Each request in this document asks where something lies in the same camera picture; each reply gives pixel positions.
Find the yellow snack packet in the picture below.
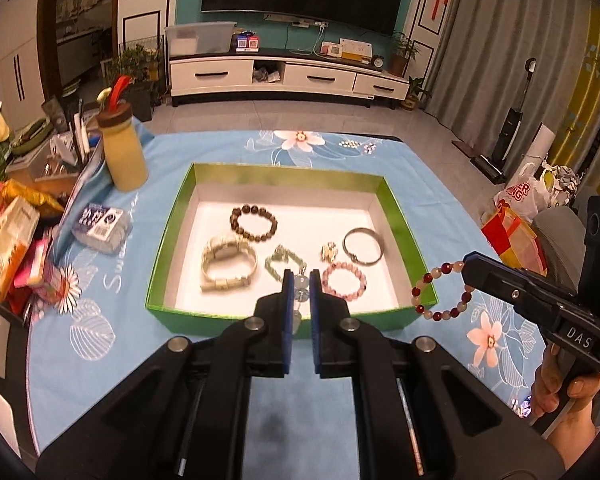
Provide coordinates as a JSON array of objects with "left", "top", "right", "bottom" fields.
[{"left": 0, "top": 195, "right": 41, "bottom": 303}]

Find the upright vacuum cleaner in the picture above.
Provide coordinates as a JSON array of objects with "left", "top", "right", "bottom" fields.
[{"left": 470, "top": 56, "right": 538, "bottom": 183}]

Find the white plastic bag red print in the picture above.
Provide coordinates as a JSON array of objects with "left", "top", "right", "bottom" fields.
[{"left": 495, "top": 160, "right": 551, "bottom": 221}]

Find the desk organizer tray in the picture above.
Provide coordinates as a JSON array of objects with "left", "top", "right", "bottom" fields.
[{"left": 5, "top": 130, "right": 106, "bottom": 196}]

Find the white wristwatch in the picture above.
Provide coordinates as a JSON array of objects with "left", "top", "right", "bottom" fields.
[{"left": 200, "top": 236, "right": 258, "bottom": 293}]

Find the small potted plant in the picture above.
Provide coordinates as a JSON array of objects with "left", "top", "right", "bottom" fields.
[{"left": 402, "top": 76, "right": 431, "bottom": 111}]

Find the jade green bracelet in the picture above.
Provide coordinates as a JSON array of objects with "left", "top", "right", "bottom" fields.
[{"left": 264, "top": 245, "right": 308, "bottom": 283}]

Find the white tv cabinet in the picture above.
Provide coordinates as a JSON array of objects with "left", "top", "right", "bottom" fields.
[{"left": 167, "top": 47, "right": 411, "bottom": 109}]

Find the potted plant in brown pot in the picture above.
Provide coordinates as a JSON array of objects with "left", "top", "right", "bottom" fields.
[{"left": 391, "top": 31, "right": 422, "bottom": 78}]

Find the clear plastic storage box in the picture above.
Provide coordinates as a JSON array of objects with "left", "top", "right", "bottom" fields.
[{"left": 165, "top": 21, "right": 237, "bottom": 57}]

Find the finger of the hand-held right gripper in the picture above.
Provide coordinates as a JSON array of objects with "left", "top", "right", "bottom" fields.
[
  {"left": 471, "top": 252, "right": 577, "bottom": 297},
  {"left": 462, "top": 261, "right": 567, "bottom": 332}
]

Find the large potted plant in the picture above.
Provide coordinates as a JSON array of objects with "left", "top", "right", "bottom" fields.
[{"left": 102, "top": 44, "right": 163, "bottom": 121}]

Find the pink purple bead bracelet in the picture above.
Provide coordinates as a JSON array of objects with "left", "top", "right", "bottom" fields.
[{"left": 321, "top": 261, "right": 368, "bottom": 302}]

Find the blue floral tablecloth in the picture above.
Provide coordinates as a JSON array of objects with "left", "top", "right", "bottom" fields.
[{"left": 27, "top": 130, "right": 548, "bottom": 453}]

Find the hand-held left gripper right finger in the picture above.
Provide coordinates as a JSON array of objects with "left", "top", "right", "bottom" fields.
[{"left": 309, "top": 269, "right": 567, "bottom": 480}]

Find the pink snack box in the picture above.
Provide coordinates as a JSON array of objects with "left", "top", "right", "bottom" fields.
[{"left": 14, "top": 237, "right": 76, "bottom": 306}]

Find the gold snack packet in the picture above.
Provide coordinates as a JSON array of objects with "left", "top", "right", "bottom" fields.
[{"left": 0, "top": 178, "right": 66, "bottom": 218}]

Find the red and pink bead bracelet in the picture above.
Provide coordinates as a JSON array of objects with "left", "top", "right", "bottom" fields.
[{"left": 411, "top": 259, "right": 476, "bottom": 323}]

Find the yellow and white box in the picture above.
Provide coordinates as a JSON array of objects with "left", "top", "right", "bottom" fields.
[{"left": 340, "top": 38, "right": 372, "bottom": 61}]

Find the silver pendant keychain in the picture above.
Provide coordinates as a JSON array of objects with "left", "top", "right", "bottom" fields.
[{"left": 292, "top": 272, "right": 312, "bottom": 333}]

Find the grey curtain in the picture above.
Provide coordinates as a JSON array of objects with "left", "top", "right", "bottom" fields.
[{"left": 425, "top": 0, "right": 600, "bottom": 201}]

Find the grey chair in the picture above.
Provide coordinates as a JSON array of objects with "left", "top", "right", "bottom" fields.
[{"left": 532, "top": 205, "right": 588, "bottom": 291}]

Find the brown bead bracelet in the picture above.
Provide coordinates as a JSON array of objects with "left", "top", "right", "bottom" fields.
[{"left": 228, "top": 205, "right": 278, "bottom": 243}]

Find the blue and white tissue pack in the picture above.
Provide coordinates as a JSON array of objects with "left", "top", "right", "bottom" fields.
[{"left": 71, "top": 202, "right": 134, "bottom": 257}]

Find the green cardboard box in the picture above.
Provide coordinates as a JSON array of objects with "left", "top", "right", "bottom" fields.
[{"left": 145, "top": 161, "right": 440, "bottom": 332}]

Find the silver bangle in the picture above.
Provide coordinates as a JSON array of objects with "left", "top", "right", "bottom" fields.
[{"left": 342, "top": 227, "right": 385, "bottom": 266}]

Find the white paper roll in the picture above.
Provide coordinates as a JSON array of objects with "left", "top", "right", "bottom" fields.
[{"left": 517, "top": 122, "right": 556, "bottom": 181}]

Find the red and yellow bag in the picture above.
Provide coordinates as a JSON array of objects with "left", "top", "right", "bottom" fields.
[{"left": 481, "top": 205, "right": 548, "bottom": 277}]

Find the yellow bottle with brown lid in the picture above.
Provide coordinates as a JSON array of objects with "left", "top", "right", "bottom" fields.
[{"left": 96, "top": 75, "right": 149, "bottom": 192}]

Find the person's right hand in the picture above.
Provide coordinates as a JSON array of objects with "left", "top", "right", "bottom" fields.
[{"left": 530, "top": 342, "right": 600, "bottom": 456}]

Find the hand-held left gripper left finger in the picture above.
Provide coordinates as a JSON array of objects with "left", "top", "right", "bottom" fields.
[{"left": 35, "top": 269, "right": 296, "bottom": 480}]

